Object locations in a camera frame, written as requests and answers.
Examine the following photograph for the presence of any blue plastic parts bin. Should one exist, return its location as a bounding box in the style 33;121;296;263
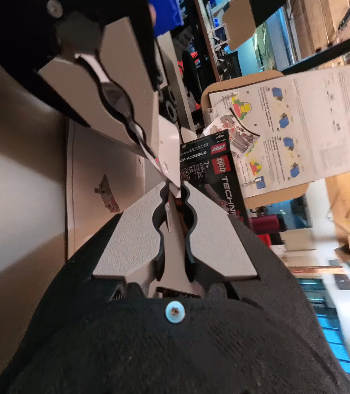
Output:
148;0;184;37

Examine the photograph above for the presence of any white printed instruction sheet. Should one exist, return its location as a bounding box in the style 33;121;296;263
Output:
209;64;350;198

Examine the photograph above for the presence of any black office chair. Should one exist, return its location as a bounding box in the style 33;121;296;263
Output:
181;51;203;103

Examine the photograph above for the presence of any stack of cardboard boxes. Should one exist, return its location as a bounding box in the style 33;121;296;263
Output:
289;0;350;59

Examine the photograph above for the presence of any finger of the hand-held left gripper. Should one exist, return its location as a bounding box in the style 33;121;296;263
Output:
37;57;152;159
99;16;161;160

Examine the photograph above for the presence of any red grey sticker sheet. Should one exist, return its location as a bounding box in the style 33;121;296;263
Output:
202;115;261;168

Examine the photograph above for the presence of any black toy set box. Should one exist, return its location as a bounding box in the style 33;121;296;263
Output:
179;129;250;230

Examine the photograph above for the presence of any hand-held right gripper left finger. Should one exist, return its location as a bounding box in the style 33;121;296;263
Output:
92;181;170;298

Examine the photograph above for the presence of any maroon tumbler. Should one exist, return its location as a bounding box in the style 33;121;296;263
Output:
251;213;286;235

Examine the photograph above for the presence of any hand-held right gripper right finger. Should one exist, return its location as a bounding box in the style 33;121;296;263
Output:
181;181;258;298

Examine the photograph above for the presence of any light wooden display board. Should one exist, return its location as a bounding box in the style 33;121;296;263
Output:
200;70;310;210
223;0;257;51

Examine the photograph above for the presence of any black partition post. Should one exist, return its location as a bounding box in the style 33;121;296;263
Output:
283;36;350;76

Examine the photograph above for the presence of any white instruction booklet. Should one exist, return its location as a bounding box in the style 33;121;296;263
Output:
65;115;194;297

